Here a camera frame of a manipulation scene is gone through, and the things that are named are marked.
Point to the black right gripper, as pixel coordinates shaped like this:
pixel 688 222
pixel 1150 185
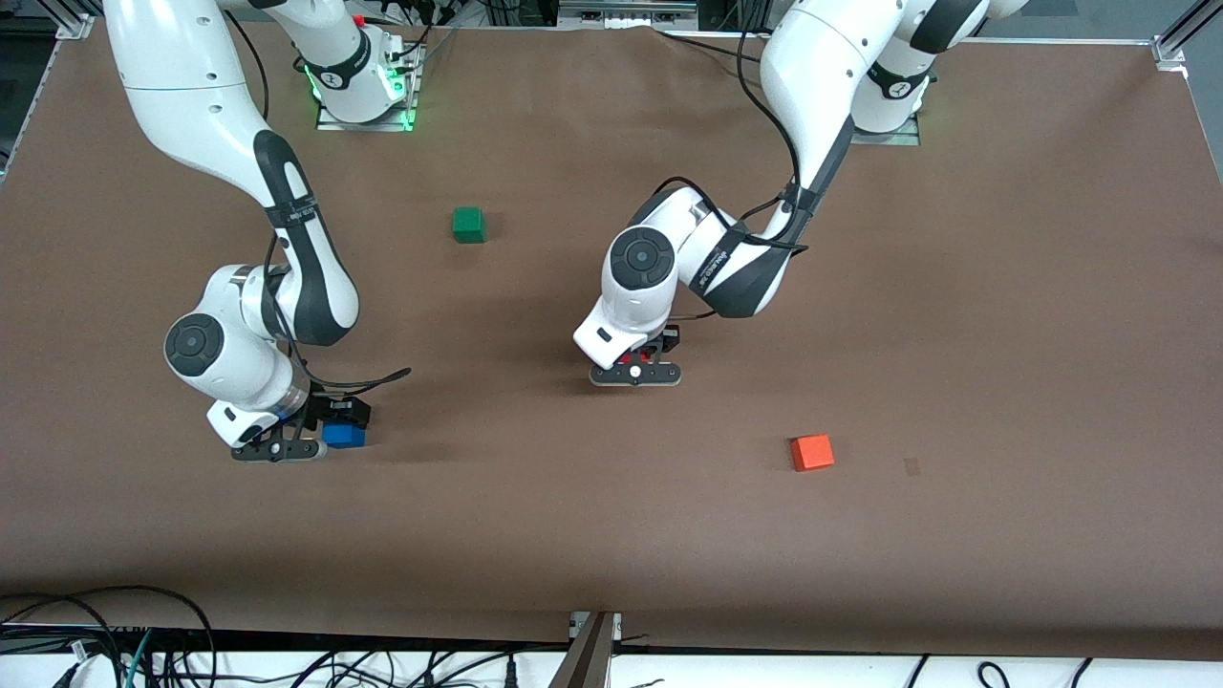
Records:
pixel 336 411

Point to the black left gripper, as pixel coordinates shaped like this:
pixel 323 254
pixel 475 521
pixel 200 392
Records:
pixel 662 341

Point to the red cube block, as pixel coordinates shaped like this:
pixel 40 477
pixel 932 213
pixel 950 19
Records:
pixel 646 357

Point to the blue cube block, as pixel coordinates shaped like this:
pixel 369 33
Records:
pixel 346 437

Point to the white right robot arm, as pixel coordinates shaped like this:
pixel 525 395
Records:
pixel 191 76

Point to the orange cube block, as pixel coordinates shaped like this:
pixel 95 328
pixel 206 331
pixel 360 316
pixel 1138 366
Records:
pixel 812 452

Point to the green cube block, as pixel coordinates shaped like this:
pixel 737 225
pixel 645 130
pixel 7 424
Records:
pixel 468 225

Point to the metal mount bracket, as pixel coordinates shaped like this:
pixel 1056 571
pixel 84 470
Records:
pixel 613 623

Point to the dark camera mount bar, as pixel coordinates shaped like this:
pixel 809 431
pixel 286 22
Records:
pixel 583 664

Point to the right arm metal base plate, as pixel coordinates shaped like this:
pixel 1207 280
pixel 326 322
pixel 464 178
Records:
pixel 406 115

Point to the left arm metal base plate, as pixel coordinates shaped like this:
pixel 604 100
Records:
pixel 908 139

